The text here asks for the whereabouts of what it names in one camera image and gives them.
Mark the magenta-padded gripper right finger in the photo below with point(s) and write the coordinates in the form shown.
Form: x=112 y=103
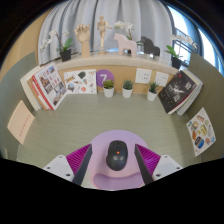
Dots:
x=150 y=160

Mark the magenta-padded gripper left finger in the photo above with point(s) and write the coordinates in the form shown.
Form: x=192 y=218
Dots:
x=78 y=160

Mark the black computer mouse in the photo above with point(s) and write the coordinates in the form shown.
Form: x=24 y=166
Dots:
x=116 y=156

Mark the purple mouse pad with wrist rest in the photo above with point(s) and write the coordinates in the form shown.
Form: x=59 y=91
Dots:
x=101 y=143

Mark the colourful sticker card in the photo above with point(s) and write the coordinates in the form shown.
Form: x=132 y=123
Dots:
x=201 y=131

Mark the small succulent in white pot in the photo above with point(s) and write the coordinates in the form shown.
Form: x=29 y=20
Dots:
x=108 y=92
x=127 y=93
x=152 y=96

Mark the beige card with red text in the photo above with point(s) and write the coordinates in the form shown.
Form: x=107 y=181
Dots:
x=20 y=121

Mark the black cover book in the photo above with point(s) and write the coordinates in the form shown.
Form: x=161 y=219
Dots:
x=176 y=91

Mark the tan book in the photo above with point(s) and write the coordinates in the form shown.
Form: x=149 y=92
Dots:
x=36 y=95

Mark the white sticker sheet card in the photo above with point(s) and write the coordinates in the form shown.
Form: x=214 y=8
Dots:
x=80 y=81

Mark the red-spined picture book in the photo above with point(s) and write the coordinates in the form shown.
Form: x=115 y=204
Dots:
x=50 y=85

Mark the thick white book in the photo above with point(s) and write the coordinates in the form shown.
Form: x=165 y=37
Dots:
x=27 y=88

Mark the purple round number sign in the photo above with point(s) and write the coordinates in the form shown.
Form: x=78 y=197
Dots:
x=105 y=76

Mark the green desk partition panel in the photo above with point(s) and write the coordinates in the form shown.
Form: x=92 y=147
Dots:
x=211 y=90
x=13 y=83

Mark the white orchid in black pot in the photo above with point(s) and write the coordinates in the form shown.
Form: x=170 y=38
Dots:
x=176 y=62
x=123 y=25
x=65 y=55

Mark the black wooden horse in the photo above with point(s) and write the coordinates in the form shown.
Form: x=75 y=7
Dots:
x=150 y=46

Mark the pink wooden horse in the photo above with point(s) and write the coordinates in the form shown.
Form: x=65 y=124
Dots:
x=126 y=44

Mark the wooden hand model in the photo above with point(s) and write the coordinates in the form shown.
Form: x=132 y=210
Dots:
x=83 y=35

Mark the dark-framed window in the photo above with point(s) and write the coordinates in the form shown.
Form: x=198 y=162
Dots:
x=186 y=23

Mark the grey curtain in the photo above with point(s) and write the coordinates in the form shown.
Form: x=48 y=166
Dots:
x=100 y=13

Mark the white wall socket plate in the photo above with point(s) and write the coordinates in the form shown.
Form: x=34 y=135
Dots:
x=161 y=79
x=143 y=76

